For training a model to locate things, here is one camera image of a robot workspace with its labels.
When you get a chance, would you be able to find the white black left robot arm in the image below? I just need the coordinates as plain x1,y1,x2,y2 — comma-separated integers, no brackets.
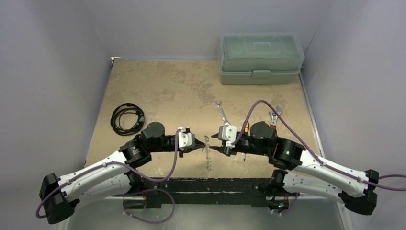
35,122,205,224

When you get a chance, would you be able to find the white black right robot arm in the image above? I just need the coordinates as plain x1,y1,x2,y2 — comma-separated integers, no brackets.
212,122,379,216

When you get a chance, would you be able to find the small silver open-end wrench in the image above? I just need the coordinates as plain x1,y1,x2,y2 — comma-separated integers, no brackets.
214,100,230,126

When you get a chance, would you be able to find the green translucent plastic toolbox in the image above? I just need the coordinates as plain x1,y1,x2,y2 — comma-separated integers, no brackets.
218,32,305,85

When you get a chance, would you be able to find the screwdriver black yellow handle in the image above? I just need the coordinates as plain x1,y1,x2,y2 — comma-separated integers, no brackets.
243,122,249,161

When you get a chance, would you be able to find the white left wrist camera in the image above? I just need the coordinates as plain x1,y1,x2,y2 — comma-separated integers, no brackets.
178,127,196,151

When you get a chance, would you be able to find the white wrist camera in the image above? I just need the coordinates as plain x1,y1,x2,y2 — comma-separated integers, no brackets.
217,125,237,148
178,127,196,151

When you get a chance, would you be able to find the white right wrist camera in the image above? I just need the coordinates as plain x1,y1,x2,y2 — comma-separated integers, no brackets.
217,125,237,148

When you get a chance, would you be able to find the adjustable wrench red handle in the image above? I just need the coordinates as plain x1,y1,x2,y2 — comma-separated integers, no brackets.
269,106,282,129

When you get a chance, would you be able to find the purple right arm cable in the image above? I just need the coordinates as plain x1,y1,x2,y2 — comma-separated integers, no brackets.
231,99,406,192

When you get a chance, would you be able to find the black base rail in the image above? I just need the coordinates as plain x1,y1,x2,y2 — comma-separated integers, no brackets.
133,178,284,208

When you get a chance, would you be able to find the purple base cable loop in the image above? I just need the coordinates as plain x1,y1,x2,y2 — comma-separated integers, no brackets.
122,188,176,225

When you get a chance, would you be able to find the coiled black cable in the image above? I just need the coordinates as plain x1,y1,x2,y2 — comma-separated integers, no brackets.
110,103,145,136

